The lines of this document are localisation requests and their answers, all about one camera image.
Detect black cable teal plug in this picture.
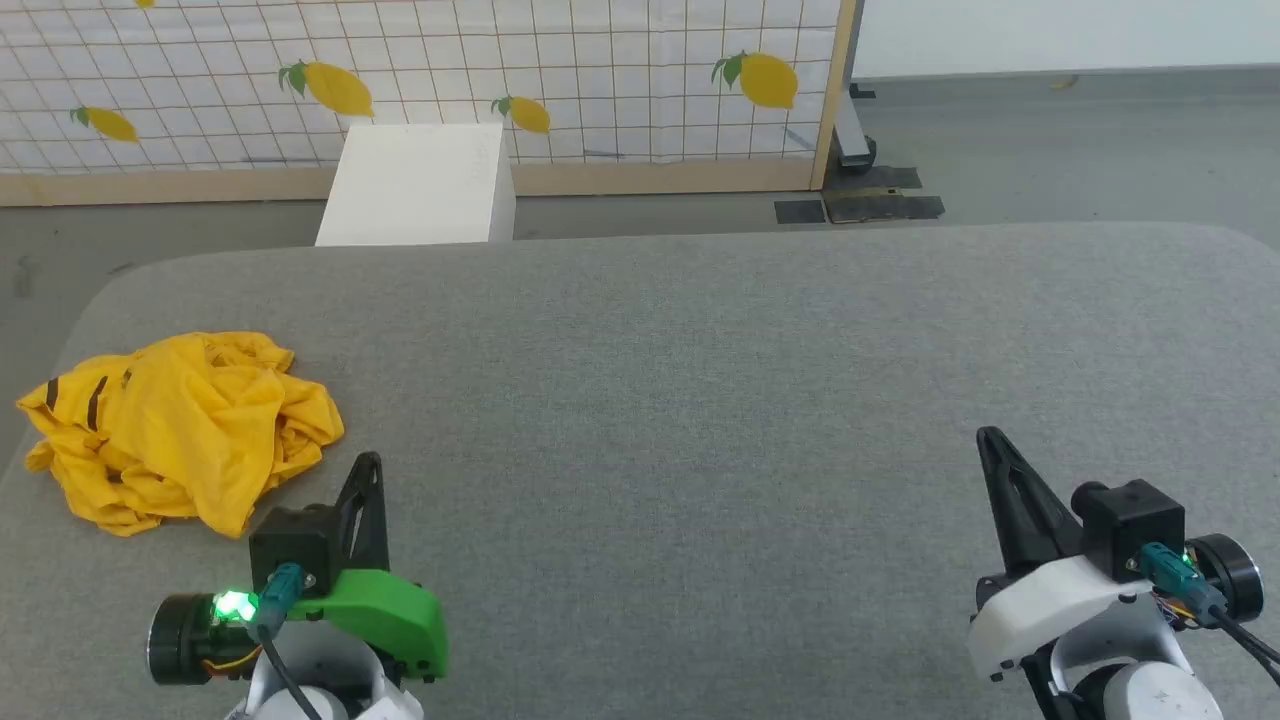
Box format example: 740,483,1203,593
1138,543,1280,693
246,563,323,720

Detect yellow t-shirt with black stripes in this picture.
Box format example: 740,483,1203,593
16,331,347,540

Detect black left cable teal plug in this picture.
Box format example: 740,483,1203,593
246,563,323,720

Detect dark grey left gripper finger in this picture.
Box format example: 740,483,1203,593
333,451,391,576

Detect lemon print partition screen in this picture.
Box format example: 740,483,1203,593
0,0,863,208

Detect white box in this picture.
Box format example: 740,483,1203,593
315,123,517,247

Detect large black floor plate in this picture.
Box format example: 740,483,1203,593
822,164,947,225

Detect grey fabric sofa seat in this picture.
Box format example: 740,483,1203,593
0,221,1280,720

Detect black right cable teal plug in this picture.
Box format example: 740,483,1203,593
1138,543,1280,693

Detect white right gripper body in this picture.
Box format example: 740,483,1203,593
966,533,1265,683

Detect grey metal partition foot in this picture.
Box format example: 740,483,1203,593
833,82,881,173

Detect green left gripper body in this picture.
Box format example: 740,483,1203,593
148,568,450,688

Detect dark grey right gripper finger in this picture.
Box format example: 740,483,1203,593
976,426,1085,579

